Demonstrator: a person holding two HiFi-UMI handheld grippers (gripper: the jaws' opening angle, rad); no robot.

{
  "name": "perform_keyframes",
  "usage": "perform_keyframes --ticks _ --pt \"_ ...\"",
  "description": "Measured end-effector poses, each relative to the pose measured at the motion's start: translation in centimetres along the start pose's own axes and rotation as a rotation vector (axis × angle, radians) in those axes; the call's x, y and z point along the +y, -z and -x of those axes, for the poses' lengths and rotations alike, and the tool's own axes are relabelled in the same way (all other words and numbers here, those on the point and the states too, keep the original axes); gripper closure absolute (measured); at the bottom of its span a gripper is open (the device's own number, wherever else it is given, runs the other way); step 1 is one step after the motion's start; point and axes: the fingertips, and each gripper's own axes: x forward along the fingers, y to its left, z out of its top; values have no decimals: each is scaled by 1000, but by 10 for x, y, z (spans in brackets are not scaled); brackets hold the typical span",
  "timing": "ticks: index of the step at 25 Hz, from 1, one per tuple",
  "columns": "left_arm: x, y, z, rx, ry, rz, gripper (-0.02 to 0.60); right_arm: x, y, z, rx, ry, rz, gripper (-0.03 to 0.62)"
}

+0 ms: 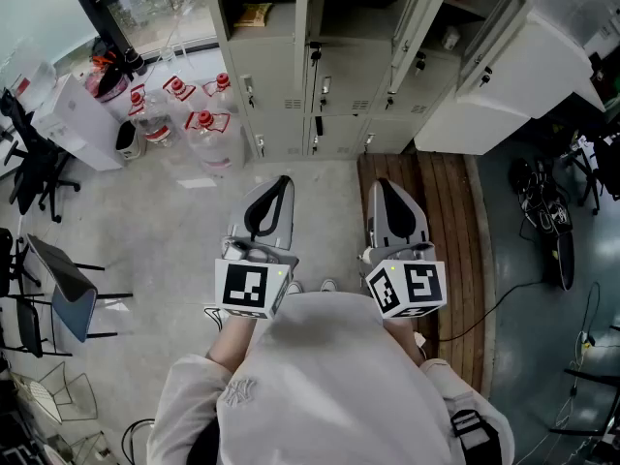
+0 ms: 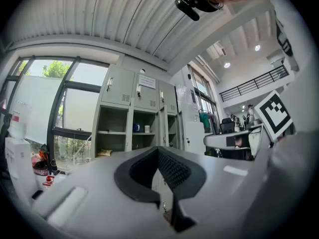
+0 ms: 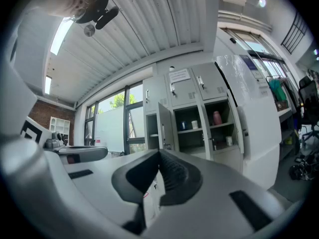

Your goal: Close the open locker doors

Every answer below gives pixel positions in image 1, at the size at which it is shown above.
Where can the grey metal locker cabinet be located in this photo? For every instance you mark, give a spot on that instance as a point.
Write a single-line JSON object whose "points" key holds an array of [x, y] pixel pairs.
{"points": [[271, 71]]}

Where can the person's right forearm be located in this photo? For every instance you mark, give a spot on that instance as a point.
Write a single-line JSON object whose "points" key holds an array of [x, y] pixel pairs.
{"points": [[402, 337]]}

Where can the yellow snack packet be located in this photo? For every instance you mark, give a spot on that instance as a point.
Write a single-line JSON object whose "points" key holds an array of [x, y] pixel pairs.
{"points": [[253, 15]]}

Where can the person's left shoe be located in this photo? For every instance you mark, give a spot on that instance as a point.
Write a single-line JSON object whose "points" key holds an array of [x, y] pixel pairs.
{"points": [[294, 288]]}

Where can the clear water jug red cap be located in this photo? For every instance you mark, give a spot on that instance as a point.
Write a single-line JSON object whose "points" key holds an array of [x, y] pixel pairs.
{"points": [[213, 138], [179, 90], [219, 87]]}

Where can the pink bucket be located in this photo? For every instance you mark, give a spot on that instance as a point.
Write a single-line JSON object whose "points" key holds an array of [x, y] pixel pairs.
{"points": [[111, 85]]}

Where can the black oval board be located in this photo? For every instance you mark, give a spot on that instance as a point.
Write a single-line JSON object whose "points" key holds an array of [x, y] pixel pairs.
{"points": [[566, 259]]}

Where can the black office chair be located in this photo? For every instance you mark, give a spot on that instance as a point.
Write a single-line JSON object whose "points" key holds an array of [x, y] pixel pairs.
{"points": [[6, 259], [29, 163]]}

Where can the person's white shirt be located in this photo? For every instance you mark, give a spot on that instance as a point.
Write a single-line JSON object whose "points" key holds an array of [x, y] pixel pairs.
{"points": [[329, 381]]}

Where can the blue black folding chair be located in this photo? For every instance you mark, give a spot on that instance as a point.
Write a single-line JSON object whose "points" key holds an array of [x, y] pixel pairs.
{"points": [[72, 293]]}

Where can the grey metal locker door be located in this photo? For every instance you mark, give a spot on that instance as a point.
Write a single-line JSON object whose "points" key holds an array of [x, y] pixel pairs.
{"points": [[412, 27], [489, 32], [302, 8]]}

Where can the person's shoe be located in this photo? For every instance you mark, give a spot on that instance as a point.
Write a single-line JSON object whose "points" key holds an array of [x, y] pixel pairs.
{"points": [[294, 288], [329, 286]]}

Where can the black swivel chair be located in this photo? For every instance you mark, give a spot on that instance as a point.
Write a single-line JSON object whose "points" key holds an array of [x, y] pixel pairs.
{"points": [[608, 167]]}

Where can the black-framed glass window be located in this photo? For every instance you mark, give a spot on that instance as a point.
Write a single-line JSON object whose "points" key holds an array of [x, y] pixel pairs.
{"points": [[160, 12]]}

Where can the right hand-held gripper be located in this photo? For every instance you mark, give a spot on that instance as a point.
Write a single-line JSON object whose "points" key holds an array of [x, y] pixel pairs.
{"points": [[421, 284]]}

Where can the black bottle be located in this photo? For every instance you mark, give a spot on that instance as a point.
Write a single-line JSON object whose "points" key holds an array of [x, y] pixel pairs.
{"points": [[134, 61]]}

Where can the white paper sheet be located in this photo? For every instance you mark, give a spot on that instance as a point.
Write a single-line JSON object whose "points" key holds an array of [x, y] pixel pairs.
{"points": [[196, 183]]}

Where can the white power strip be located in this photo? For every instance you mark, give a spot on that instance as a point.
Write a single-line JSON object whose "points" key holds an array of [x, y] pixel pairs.
{"points": [[587, 341]]}

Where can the person's right shoe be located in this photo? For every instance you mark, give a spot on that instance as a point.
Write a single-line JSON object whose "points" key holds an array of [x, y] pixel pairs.
{"points": [[329, 286]]}

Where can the wooden plank platform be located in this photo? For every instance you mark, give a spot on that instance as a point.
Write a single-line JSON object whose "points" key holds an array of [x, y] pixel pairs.
{"points": [[436, 196]]}

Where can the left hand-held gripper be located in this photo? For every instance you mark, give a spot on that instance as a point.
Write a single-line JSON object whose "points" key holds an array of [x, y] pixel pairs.
{"points": [[242, 288]]}

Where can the black stand legs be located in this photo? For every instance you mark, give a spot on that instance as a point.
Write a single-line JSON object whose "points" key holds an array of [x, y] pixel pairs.
{"points": [[593, 376]]}

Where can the small clear bottle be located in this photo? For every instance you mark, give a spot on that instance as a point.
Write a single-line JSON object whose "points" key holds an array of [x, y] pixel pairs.
{"points": [[167, 57]]}

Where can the small black white bin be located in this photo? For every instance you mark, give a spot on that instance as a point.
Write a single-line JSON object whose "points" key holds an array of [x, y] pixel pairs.
{"points": [[127, 138]]}

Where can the person's left forearm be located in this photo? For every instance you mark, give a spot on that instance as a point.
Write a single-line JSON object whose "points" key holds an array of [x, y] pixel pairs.
{"points": [[230, 342]]}

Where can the large clear dispenser bottle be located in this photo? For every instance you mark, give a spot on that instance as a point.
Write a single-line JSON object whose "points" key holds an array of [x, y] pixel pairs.
{"points": [[39, 80]]}

